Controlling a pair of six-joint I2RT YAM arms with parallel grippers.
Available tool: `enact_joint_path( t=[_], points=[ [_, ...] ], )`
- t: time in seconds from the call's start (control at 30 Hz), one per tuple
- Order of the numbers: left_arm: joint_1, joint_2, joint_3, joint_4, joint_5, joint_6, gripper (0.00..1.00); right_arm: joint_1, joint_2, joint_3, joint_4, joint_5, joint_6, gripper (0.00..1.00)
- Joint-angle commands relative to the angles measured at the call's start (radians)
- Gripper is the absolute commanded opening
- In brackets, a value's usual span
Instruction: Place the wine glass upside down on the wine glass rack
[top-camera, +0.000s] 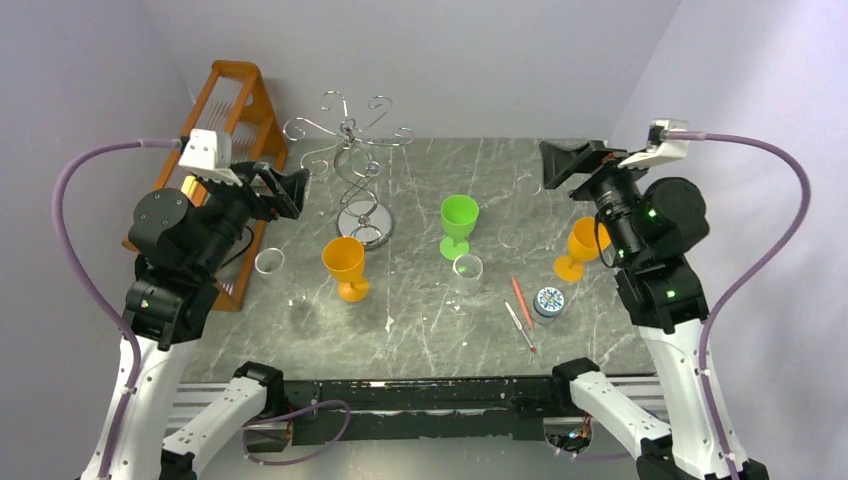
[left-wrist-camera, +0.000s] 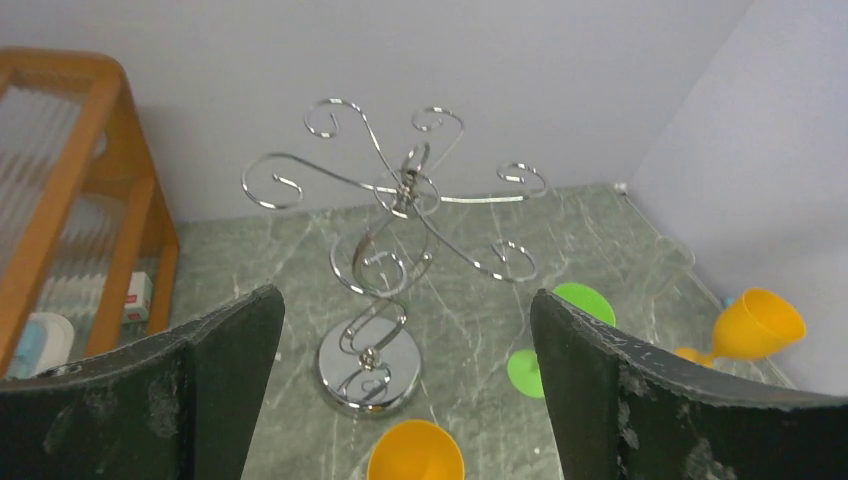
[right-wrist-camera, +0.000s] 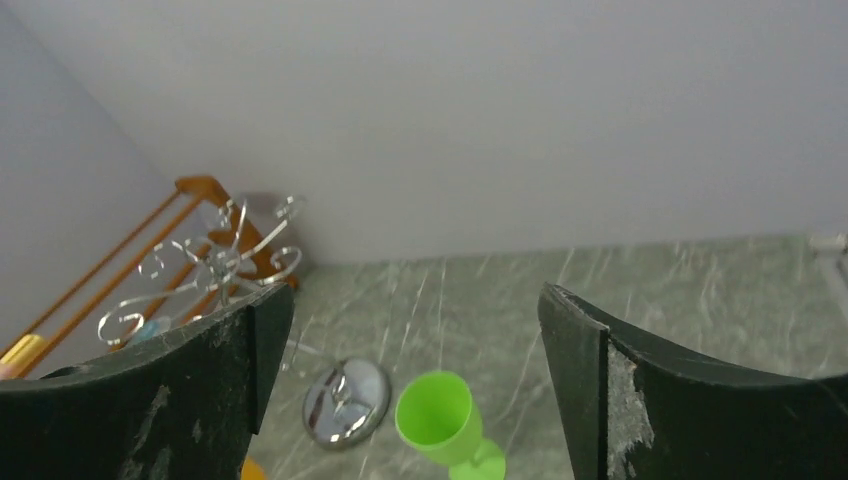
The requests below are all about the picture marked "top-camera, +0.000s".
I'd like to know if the clear wine glass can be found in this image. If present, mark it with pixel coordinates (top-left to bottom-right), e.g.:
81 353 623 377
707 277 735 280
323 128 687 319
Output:
445 253 483 315
497 225 524 249
254 247 307 308

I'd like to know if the white red pen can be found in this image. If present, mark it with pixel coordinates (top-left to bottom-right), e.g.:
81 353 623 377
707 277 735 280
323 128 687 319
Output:
503 300 537 353

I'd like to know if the orange wooden rack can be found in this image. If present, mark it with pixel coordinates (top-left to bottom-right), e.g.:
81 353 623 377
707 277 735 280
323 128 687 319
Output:
125 60 287 318

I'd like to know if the orange plastic wine glass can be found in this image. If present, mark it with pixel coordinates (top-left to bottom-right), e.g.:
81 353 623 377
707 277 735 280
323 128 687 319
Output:
322 236 369 303

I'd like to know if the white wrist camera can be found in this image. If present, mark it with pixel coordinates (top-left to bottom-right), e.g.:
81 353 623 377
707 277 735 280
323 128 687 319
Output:
178 129 242 186
617 119 689 170

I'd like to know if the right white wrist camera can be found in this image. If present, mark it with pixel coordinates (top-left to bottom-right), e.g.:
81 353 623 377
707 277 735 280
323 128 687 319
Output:
617 119 689 170

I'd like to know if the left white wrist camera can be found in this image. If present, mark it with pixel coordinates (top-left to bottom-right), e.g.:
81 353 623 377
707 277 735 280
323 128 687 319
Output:
178 129 242 186

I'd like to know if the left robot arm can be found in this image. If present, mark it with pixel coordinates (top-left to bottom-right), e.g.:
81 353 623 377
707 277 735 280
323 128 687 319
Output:
83 162 310 479

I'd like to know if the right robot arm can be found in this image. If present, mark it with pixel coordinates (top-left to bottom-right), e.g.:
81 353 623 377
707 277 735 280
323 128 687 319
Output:
539 139 768 479

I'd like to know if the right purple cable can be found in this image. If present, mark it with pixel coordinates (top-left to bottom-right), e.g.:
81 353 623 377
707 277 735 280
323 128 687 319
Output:
664 130 812 480

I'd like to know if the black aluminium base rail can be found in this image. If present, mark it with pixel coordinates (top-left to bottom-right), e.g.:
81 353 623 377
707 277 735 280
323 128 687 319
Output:
168 377 670 446

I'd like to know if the blue patterned round tin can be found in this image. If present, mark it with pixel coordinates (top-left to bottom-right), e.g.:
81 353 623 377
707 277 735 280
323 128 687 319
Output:
532 287 565 324

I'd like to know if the green plastic wine glass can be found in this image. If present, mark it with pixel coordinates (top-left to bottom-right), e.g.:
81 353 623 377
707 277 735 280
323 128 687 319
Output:
439 194 480 261

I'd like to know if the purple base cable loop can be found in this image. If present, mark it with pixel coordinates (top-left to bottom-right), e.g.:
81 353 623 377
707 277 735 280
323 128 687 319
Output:
241 399 352 467

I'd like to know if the yellow highlighter marker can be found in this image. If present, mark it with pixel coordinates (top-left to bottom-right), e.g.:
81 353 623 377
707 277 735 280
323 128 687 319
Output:
180 175 199 198

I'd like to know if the chrome wine glass rack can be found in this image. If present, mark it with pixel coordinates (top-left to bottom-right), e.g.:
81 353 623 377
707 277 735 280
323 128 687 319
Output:
282 90 415 251

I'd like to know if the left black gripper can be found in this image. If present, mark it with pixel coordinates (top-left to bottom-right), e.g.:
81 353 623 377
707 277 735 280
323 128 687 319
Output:
197 160 312 275

